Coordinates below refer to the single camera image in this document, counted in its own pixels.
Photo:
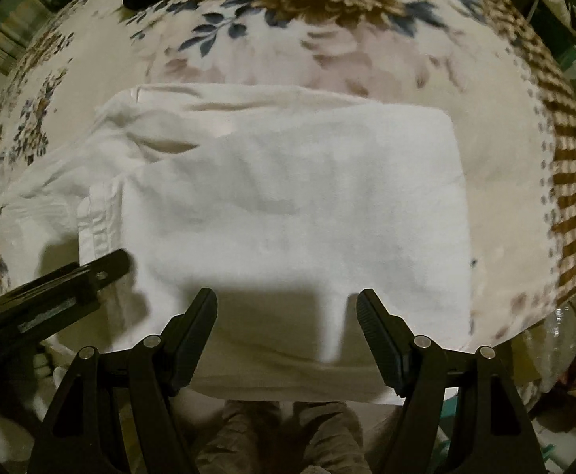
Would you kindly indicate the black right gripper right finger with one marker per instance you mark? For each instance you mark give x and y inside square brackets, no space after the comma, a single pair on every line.
[492,432]

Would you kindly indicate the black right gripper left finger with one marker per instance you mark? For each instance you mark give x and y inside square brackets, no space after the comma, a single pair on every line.
[82,430]

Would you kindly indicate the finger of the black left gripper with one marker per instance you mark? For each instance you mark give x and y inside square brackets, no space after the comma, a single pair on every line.
[46,305]

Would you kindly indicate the white pants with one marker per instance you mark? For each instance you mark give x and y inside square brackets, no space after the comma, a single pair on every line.
[287,202]

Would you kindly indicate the clear plastic bag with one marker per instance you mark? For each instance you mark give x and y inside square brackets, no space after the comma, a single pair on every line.
[543,353]

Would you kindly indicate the brown checkered blanket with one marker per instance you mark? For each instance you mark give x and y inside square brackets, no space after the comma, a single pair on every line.
[559,103]

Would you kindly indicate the floral fleece blanket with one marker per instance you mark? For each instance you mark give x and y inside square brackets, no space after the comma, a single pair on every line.
[478,60]

